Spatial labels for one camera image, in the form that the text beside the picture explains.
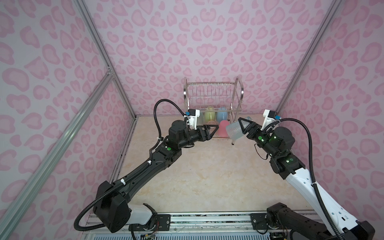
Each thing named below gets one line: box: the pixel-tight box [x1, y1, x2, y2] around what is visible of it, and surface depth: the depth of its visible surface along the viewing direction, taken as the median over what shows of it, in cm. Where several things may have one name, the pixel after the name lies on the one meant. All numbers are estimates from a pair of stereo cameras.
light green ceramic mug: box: [205, 111, 216, 123], surface depth 106 cm
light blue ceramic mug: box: [217, 111, 228, 123], surface depth 106 cm
